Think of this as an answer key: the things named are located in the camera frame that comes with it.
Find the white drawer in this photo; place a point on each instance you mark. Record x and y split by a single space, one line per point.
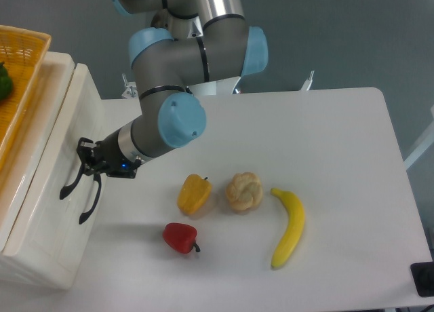
46 244
81 105

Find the white drawer cabinet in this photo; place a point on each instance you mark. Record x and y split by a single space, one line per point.
54 76

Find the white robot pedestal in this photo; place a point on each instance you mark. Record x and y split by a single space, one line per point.
183 29

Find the round knotted bread roll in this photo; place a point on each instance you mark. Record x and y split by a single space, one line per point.
244 192

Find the yellow banana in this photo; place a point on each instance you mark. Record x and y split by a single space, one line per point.
294 229

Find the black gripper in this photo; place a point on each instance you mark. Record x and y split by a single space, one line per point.
107 159

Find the green bell pepper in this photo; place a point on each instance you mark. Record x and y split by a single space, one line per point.
6 83

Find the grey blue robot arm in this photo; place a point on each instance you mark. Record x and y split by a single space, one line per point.
164 66

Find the red bell pepper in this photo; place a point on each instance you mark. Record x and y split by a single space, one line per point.
181 237

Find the white frame at right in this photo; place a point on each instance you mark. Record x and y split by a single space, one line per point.
420 145

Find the orange woven basket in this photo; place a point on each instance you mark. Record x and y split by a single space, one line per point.
23 52

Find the yellow bell pepper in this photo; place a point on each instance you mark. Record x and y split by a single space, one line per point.
193 194

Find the black device at table edge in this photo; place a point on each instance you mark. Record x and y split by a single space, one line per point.
422 273

